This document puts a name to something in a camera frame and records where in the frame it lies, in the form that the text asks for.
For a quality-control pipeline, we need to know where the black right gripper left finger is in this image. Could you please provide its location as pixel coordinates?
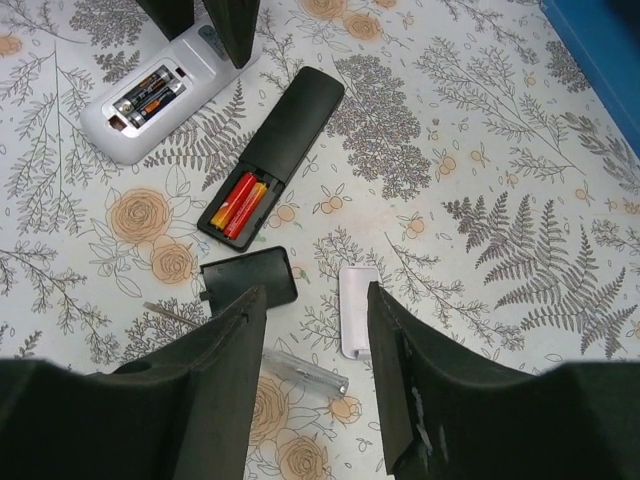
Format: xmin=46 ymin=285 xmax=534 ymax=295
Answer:
xmin=1 ymin=287 xmax=266 ymax=479

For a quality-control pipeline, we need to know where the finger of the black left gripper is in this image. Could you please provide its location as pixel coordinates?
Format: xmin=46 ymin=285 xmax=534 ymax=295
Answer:
xmin=203 ymin=0 xmax=260 ymax=69
xmin=137 ymin=0 xmax=195 ymax=41

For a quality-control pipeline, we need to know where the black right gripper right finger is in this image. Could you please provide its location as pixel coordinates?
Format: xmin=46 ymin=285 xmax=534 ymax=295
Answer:
xmin=367 ymin=283 xmax=639 ymax=479

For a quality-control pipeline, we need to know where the black orange battery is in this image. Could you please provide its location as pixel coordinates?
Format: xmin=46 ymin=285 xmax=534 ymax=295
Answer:
xmin=128 ymin=81 xmax=186 ymax=128

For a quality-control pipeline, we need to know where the white remote control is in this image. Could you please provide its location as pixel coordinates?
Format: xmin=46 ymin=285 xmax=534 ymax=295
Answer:
xmin=80 ymin=20 xmax=246 ymax=165

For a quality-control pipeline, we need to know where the black remote control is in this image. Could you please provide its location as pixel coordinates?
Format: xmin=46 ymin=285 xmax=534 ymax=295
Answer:
xmin=196 ymin=67 xmax=345 ymax=252

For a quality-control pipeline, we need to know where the white battery cover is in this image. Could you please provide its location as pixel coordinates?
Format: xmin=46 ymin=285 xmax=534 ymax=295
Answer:
xmin=338 ymin=266 xmax=380 ymax=360

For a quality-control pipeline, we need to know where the black battery cover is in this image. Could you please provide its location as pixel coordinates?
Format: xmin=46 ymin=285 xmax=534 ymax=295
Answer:
xmin=200 ymin=246 xmax=298 ymax=314

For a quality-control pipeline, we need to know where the red battery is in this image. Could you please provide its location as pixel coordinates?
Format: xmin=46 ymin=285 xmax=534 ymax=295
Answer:
xmin=223 ymin=182 xmax=268 ymax=240

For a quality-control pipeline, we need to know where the floral patterned table mat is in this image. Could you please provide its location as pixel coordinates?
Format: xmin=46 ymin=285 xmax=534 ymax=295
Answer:
xmin=1 ymin=1 xmax=639 ymax=479

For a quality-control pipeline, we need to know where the blue yellow pink shelf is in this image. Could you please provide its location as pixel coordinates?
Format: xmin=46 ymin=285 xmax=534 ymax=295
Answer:
xmin=539 ymin=0 xmax=639 ymax=152

